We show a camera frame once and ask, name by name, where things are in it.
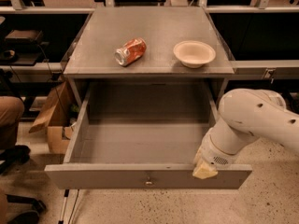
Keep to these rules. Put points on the crushed orange soda can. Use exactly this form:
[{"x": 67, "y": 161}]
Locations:
[{"x": 130, "y": 51}]

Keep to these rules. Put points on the grey top drawer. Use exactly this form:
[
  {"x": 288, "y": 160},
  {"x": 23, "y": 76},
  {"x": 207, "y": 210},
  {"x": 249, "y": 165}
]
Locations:
[{"x": 142, "y": 136}]

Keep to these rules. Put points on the black shoe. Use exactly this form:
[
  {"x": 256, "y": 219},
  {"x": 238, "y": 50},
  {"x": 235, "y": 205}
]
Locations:
[{"x": 18, "y": 153}]

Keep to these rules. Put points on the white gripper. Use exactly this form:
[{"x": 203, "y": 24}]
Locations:
[{"x": 212, "y": 154}]

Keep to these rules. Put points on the white black striped pole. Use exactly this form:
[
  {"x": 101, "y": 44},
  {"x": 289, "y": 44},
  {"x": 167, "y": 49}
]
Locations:
[{"x": 64, "y": 204}]

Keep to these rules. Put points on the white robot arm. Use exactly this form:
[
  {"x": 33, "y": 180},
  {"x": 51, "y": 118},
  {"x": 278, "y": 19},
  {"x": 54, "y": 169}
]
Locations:
[{"x": 245, "y": 115}]

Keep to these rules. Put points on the dark equipment on shelf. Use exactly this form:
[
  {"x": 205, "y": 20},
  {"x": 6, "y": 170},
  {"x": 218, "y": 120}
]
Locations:
[{"x": 23, "y": 48}]

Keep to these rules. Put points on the cardboard box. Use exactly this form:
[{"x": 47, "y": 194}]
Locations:
[{"x": 54, "y": 118}]

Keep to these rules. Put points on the grey drawer cabinet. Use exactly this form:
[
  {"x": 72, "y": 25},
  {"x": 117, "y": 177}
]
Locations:
[{"x": 136, "y": 65}]

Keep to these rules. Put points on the white paper bowl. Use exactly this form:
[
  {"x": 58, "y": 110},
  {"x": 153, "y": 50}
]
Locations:
[{"x": 194, "y": 54}]

